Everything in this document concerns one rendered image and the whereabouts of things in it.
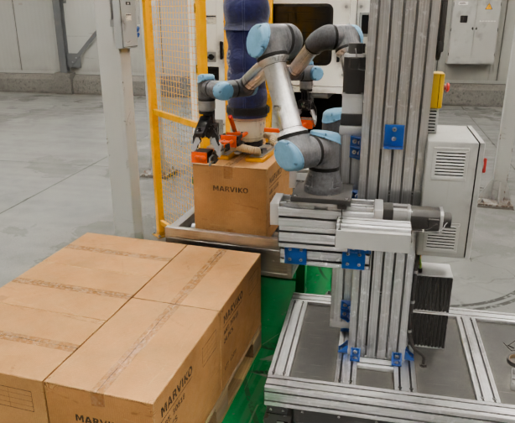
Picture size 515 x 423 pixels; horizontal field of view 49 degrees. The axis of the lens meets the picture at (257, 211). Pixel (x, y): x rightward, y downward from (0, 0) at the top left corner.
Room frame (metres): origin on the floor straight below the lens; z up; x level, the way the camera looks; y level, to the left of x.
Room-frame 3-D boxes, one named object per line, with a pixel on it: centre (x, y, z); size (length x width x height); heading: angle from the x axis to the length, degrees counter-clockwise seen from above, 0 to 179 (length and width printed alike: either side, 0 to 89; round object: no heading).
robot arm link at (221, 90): (2.39, 0.15, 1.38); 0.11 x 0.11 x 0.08; 38
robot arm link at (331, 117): (2.55, -0.36, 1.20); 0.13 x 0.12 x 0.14; 109
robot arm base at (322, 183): (2.06, -0.25, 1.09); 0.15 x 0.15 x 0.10
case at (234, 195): (3.03, 0.06, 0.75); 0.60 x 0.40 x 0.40; 164
